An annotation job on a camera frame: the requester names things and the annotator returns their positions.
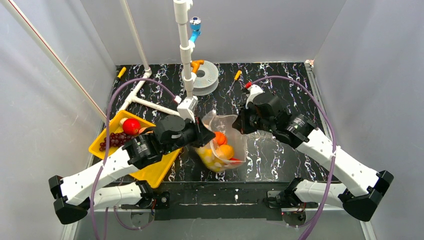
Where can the orange toy pumpkin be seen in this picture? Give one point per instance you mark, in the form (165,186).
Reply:
(220,138)

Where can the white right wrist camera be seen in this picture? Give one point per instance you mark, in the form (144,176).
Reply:
(253,90)

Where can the orange toy carrot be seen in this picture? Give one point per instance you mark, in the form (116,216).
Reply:
(235,162)

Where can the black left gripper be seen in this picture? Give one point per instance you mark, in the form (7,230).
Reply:
(201,133)

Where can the purple toy grapes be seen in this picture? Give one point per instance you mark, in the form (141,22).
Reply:
(116,140)

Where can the toy peach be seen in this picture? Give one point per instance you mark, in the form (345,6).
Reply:
(141,130)

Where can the yellow screwdriver right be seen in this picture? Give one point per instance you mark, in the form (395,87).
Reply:
(235,79)

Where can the grey filament spool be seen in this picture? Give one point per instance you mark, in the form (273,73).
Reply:
(207,79)

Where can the aluminium frame rail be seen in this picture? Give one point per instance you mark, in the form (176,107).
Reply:
(299,191)

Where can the red toy apple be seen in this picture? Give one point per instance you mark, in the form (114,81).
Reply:
(130,126)

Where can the blue overhead camera mount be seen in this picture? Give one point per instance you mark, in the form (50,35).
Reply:
(195,26)

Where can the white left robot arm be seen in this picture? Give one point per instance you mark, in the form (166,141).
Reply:
(76,195)

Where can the yellow toy mango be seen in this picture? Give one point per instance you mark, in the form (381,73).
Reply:
(209,159)

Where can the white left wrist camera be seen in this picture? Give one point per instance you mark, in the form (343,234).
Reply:
(186,108)

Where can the orange clamp handle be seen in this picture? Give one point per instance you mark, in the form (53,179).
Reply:
(195,65)

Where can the toy orange fruit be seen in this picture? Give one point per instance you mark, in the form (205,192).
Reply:
(225,152)

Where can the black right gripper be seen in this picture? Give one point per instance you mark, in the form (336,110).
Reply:
(245,122)

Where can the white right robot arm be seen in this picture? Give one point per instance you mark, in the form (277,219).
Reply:
(360,189)

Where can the clear polka dot zip bag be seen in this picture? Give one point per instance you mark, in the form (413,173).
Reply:
(224,124)

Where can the white pvc pipe stand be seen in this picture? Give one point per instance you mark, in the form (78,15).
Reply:
(181,9)

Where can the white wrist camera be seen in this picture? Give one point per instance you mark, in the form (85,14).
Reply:
(253,90)
(186,108)

